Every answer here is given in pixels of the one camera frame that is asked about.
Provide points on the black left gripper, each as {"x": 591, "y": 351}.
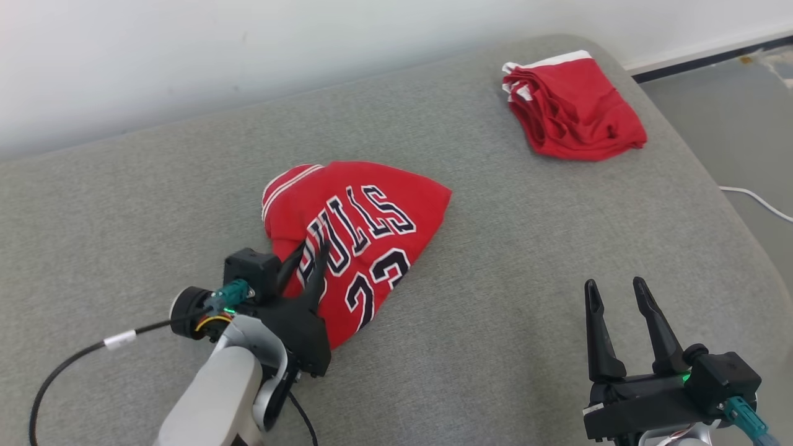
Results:
{"x": 303, "y": 337}

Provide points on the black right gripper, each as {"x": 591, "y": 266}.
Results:
{"x": 644, "y": 406}

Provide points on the red Bulls basketball jersey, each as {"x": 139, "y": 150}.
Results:
{"x": 372, "y": 204}

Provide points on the grey fabric sofa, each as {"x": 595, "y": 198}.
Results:
{"x": 495, "y": 260}

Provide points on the folded red shorts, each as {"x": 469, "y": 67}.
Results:
{"x": 576, "y": 111}

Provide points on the white skirting board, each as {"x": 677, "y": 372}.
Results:
{"x": 700, "y": 52}

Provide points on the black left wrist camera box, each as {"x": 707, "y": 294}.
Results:
{"x": 251, "y": 272}

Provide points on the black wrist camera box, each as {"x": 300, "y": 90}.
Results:
{"x": 251, "y": 272}
{"x": 725, "y": 378}

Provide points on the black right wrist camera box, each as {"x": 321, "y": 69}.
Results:
{"x": 725, "y": 378}

